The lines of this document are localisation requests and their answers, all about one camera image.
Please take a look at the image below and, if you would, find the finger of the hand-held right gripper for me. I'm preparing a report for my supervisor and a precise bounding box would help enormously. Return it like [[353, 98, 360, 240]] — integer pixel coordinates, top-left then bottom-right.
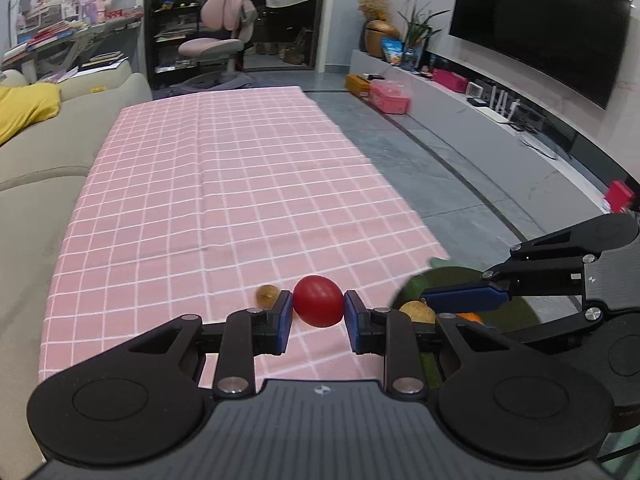
[[424, 219, 603, 314], [515, 305, 606, 347]]

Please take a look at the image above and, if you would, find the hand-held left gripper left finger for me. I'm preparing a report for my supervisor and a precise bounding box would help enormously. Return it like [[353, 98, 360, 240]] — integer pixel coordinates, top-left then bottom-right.
[[127, 290, 294, 397]]

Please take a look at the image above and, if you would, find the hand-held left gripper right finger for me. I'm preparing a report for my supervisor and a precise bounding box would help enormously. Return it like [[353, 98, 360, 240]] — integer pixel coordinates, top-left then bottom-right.
[[344, 290, 546, 397]]

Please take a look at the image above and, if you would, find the red tomato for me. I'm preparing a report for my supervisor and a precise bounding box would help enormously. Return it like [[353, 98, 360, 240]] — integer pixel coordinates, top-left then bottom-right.
[[292, 275, 346, 329]]

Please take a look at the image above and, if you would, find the large golden pomelo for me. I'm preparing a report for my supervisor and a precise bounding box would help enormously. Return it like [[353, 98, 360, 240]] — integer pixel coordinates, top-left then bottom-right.
[[399, 300, 437, 325]]

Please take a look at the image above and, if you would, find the green bowl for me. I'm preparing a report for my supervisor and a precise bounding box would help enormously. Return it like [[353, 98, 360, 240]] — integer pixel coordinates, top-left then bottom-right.
[[389, 257, 561, 388]]

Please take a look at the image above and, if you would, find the red box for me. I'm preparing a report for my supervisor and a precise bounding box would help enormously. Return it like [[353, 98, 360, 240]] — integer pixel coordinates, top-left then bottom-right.
[[604, 180, 632, 213]]

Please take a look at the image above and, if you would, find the pink checked tablecloth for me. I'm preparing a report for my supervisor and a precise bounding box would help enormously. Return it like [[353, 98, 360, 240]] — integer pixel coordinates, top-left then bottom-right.
[[39, 86, 451, 383]]

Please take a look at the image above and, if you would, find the white router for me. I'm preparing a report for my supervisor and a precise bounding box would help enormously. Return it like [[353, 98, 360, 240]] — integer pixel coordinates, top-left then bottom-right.
[[487, 86, 521, 123]]

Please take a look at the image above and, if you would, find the white low television cabinet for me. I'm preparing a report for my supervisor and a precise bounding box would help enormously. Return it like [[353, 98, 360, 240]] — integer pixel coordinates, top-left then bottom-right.
[[350, 49, 626, 217]]

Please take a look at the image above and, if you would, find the pink storage box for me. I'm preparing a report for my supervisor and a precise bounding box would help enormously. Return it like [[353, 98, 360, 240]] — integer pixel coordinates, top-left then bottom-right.
[[369, 80, 412, 115]]

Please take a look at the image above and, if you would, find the magenta box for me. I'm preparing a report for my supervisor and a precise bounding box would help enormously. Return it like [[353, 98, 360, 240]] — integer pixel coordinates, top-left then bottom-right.
[[432, 67, 468, 93]]

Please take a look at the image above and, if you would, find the orange box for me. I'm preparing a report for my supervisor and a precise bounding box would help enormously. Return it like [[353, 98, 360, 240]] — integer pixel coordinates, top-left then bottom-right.
[[346, 74, 373, 97]]

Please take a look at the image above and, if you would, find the potted green plant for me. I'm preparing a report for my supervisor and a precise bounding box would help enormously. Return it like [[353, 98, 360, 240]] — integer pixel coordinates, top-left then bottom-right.
[[397, 2, 451, 71]]

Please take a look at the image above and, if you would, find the blue snack bag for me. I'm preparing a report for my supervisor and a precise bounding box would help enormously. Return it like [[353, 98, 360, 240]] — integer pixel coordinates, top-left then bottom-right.
[[382, 37, 404, 66]]

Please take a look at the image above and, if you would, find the black flat television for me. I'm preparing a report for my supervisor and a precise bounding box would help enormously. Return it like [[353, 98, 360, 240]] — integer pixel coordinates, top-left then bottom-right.
[[448, 0, 633, 110]]

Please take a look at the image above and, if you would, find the golden round vase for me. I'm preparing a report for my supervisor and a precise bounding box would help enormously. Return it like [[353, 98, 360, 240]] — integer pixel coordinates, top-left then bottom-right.
[[365, 20, 401, 58]]

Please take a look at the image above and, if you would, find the pink office chair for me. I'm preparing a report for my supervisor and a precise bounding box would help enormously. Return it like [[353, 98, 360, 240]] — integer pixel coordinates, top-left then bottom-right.
[[177, 0, 258, 87]]

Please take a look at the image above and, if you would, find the beige sofa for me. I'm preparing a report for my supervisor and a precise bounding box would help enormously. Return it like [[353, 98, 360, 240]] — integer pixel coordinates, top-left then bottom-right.
[[0, 69, 153, 461]]

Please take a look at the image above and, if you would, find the dried flower bunch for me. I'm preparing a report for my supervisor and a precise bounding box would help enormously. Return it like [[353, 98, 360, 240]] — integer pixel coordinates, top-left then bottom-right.
[[357, 0, 393, 23]]

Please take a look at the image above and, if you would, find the stack of books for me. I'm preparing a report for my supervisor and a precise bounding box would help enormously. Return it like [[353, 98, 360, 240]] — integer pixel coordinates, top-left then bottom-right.
[[77, 51, 130, 72]]

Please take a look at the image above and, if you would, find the black shelf unit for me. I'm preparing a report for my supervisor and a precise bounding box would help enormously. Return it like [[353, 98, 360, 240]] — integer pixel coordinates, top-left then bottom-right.
[[145, 0, 213, 91]]

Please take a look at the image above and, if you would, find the yellow cushion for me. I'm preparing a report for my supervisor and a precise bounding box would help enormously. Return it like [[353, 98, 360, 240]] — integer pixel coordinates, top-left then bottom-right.
[[0, 82, 62, 146]]

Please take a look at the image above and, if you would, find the grey desk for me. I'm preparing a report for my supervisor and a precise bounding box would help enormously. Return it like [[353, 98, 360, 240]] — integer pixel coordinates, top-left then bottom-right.
[[0, 15, 143, 83]]

